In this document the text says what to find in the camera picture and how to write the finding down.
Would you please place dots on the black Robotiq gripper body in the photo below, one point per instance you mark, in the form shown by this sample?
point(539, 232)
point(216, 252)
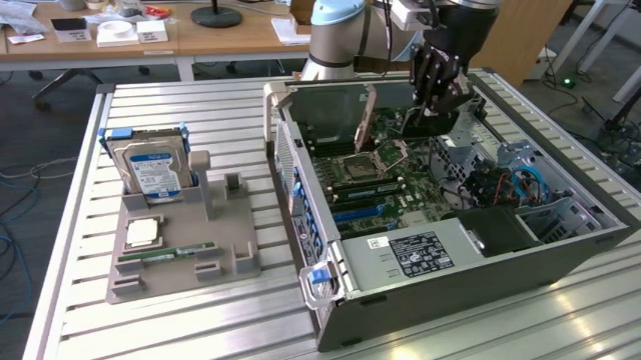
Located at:
point(461, 33)

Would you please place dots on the black graphics card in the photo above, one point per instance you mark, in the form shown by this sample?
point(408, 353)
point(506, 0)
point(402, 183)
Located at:
point(425, 125)

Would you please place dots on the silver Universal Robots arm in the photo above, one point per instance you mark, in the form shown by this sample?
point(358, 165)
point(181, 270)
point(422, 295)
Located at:
point(330, 45)

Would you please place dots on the wooden cabinet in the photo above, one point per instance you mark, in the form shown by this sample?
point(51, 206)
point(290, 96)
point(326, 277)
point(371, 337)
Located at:
point(530, 33)

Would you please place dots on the perforated metal drive cage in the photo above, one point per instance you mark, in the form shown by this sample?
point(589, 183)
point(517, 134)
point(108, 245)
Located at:
point(455, 157)

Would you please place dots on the green lit device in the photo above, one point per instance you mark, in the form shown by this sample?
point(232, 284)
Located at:
point(567, 82)

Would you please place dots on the CPU socket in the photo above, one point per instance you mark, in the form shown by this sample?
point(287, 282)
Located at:
point(360, 168)

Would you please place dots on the green motherboard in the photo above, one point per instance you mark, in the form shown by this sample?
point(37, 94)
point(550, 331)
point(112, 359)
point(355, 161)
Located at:
point(415, 195)

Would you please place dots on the stack of white papers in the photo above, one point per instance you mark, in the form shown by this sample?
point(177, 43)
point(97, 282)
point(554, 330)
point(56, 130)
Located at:
point(290, 33)

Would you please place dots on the long wooden desk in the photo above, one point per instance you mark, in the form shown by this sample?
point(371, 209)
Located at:
point(224, 45)

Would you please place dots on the metal disk bay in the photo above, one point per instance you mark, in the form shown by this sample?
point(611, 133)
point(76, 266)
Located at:
point(565, 221)

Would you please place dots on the black round lamp base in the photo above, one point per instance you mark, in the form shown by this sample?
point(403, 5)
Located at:
point(216, 18)

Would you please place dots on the grey power supply unit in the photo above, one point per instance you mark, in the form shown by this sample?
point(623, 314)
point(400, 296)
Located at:
point(360, 270)

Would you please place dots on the white labelled box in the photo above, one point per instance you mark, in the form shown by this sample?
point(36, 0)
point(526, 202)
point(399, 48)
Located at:
point(151, 32)

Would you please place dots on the open dark grey PC case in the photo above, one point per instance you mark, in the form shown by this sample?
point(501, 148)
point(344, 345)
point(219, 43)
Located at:
point(450, 300)

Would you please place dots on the small red item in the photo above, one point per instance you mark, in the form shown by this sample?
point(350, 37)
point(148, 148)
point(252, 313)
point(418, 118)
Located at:
point(153, 12)

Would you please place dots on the blue case latch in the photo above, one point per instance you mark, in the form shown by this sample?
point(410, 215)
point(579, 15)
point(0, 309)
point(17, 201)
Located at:
point(316, 278)

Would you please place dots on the hard disk in blue caddy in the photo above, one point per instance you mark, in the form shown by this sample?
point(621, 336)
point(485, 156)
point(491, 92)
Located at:
point(149, 168)

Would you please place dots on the flat white box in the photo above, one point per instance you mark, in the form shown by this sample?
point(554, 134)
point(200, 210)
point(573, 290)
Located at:
point(117, 42)

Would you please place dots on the white tape roll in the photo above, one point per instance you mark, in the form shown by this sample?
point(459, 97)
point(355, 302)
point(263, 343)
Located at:
point(113, 28)

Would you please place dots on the grey parts rack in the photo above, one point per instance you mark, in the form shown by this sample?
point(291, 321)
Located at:
point(200, 277)

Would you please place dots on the green RAM stick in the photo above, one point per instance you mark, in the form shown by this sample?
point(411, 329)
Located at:
point(164, 253)

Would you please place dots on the silver CPU chip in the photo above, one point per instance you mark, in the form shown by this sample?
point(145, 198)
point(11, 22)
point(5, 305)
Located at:
point(143, 233)

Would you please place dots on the black chair base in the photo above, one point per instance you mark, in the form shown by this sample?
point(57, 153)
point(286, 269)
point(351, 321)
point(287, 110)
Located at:
point(64, 80)

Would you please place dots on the black topped white box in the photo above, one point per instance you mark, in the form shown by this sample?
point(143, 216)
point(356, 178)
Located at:
point(71, 28)

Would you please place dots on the red and white card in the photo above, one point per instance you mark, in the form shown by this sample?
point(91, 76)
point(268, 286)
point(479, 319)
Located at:
point(24, 38)

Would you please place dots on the clear plastic bags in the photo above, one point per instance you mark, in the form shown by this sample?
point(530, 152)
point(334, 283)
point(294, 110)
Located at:
point(20, 17)

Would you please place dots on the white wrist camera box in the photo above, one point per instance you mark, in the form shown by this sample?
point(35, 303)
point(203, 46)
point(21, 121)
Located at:
point(407, 15)

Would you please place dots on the white table frame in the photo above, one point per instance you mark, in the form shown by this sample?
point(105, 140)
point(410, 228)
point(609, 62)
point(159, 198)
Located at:
point(598, 33)

